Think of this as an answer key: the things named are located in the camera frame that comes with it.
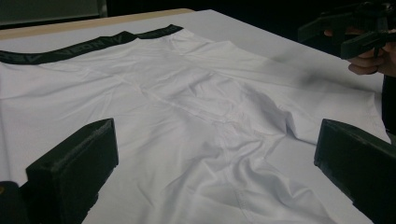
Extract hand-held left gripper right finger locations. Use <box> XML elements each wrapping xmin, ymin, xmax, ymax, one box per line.
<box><xmin>314</xmin><ymin>118</ymin><xmax>396</xmax><ymax>224</ymax></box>

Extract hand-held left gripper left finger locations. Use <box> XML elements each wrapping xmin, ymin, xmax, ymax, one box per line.
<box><xmin>25</xmin><ymin>118</ymin><xmax>120</xmax><ymax>224</ymax></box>

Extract white shorts with black waistband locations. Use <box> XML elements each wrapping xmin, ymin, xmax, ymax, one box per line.
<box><xmin>0</xmin><ymin>23</ymin><xmax>391</xmax><ymax>224</ymax></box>

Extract grey background panel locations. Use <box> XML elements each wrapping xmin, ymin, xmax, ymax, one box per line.
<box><xmin>0</xmin><ymin>0</ymin><xmax>108</xmax><ymax>27</ymax></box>

